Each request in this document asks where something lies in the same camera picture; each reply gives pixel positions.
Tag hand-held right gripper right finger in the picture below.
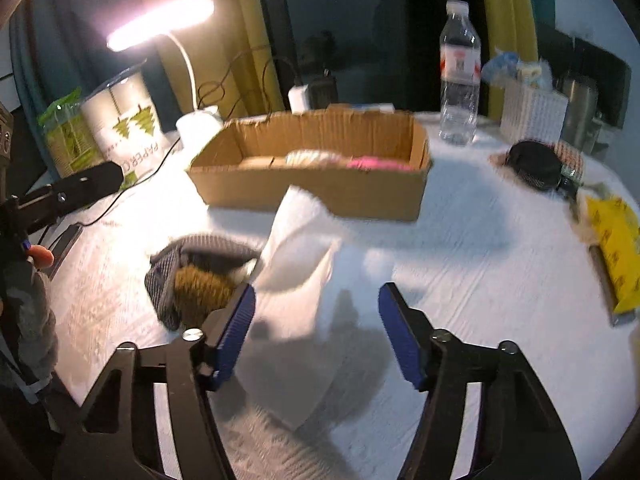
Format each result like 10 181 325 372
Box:
377 282 583 480

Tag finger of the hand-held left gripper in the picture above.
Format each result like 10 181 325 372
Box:
10 161 125 235

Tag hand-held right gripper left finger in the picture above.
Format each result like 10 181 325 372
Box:
52 282 258 480

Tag brown plush toy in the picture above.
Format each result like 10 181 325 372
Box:
172 265 241 328

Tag grey mesh cloth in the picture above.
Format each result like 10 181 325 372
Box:
144 233 261 331

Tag white towel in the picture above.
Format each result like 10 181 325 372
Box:
212 185 393 432

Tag cardboard box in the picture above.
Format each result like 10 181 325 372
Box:
186 105 432 223

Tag person's left forearm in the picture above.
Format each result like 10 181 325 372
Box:
0 260 58 391

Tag pink soft item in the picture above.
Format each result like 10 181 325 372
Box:
345 157 408 171

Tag cream soft item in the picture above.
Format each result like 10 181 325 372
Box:
285 149 341 167

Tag person's left hand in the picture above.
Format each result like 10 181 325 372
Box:
25 245 55 268

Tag green package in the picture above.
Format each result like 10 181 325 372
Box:
37 87 96 181

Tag white paper cup package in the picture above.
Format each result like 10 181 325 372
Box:
80 67 168 191

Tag white desk lamp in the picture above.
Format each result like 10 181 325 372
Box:
105 0 223 148

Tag white charger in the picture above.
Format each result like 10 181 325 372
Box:
288 86 313 113

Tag yellow-green curtain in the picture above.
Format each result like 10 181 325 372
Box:
475 0 542 122
231 0 280 117

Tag clear plastic water bottle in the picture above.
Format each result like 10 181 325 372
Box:
438 0 482 147

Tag yellow packet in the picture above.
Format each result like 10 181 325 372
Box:
585 195 640 316

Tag black power adapter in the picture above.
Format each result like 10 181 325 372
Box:
309 72 338 108

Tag white woven basket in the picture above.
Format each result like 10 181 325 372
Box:
500 77 570 143

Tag blue plastic bag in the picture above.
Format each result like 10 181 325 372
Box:
481 51 523 83

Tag steel tumbler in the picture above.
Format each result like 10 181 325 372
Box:
560 74 600 153

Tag black monitor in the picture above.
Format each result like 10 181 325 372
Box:
537 25 632 128

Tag black charger cable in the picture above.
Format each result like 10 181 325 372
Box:
196 49 302 111

